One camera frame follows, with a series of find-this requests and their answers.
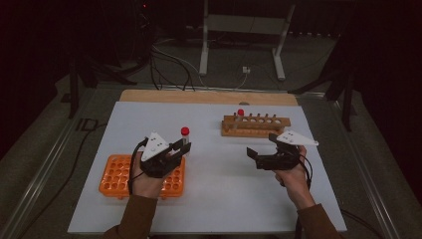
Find white table mat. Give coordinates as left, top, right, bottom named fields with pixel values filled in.
left=68, top=101, right=347, bottom=234

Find white metal stand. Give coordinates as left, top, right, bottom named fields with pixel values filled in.
left=198, top=0, right=297, bottom=82

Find right hand-held gripper cable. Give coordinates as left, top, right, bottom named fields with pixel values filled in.
left=295, top=152, right=315, bottom=239

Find wooden test tube rack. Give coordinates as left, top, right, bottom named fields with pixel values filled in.
left=221, top=114, right=292, bottom=139

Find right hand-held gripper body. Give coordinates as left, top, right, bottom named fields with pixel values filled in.
left=255, top=129, right=319, bottom=171

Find white plug with cable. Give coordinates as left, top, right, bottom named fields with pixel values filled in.
left=234, top=65, right=252, bottom=90

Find white floor cable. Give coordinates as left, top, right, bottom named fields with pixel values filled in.
left=152, top=44, right=207, bottom=88

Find dark equipment rack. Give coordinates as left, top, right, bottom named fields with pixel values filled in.
left=132, top=0, right=156, bottom=68

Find black floor cable bundle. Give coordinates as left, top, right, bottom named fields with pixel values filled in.
left=148, top=43, right=197, bottom=92

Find orange plastic tube rack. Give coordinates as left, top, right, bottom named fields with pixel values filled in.
left=99, top=153, right=186, bottom=200

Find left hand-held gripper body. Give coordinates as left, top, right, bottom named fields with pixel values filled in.
left=140, top=131, right=182, bottom=179

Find long black floor cable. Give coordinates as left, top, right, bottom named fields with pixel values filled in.
left=16, top=122, right=108, bottom=239

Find person's left hand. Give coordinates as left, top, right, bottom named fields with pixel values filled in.
left=130, top=158, right=167, bottom=199

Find black tripod stand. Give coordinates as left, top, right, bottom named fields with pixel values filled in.
left=288, top=33, right=358, bottom=132
left=68, top=53, right=137, bottom=120

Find aluminium frame rail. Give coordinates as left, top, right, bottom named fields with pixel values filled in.
left=0, top=87, right=101, bottom=239
left=329, top=98, right=402, bottom=239

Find left hand-held gripper cable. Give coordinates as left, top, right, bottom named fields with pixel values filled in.
left=127, top=137, right=148, bottom=197

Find person's right hand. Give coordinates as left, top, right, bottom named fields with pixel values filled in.
left=273, top=144, right=317, bottom=211

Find hand-held gripper cable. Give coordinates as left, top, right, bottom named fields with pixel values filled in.
left=127, top=137, right=148, bottom=197
left=295, top=152, right=315, bottom=239

